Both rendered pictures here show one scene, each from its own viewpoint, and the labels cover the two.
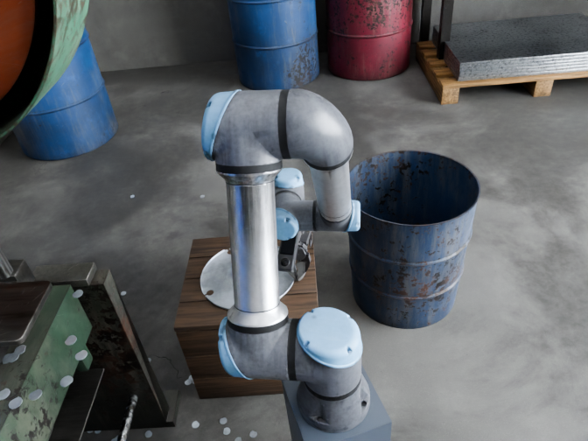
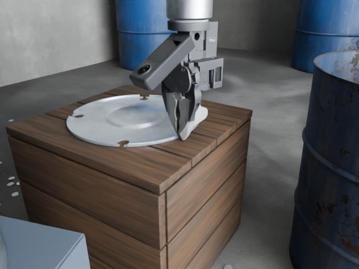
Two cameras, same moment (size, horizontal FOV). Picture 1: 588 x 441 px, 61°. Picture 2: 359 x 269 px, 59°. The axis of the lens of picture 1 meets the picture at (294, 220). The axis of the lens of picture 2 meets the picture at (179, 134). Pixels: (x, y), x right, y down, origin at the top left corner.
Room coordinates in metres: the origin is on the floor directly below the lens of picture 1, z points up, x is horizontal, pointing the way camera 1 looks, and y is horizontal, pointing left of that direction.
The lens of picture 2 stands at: (0.58, -0.26, 0.61)
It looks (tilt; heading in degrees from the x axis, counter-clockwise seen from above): 25 degrees down; 30
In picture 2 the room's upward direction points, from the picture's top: straight up
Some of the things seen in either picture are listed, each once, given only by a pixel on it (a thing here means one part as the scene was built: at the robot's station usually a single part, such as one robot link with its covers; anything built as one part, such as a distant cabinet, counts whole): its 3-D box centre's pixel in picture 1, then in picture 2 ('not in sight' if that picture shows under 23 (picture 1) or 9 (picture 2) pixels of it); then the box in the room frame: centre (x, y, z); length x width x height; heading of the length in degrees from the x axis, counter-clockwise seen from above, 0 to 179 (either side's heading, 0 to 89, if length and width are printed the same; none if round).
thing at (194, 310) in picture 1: (256, 312); (140, 182); (1.10, 0.15, 0.18); 0.40 x 0.38 x 0.35; 87
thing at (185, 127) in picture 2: (303, 265); (195, 117); (1.06, -0.01, 0.40); 0.06 x 0.03 x 0.09; 161
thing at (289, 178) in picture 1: (289, 192); not in sight; (1.06, 0.00, 0.66); 0.09 x 0.08 x 0.11; 169
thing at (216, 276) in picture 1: (248, 274); (134, 116); (1.09, 0.15, 0.35); 0.29 x 0.29 x 0.01
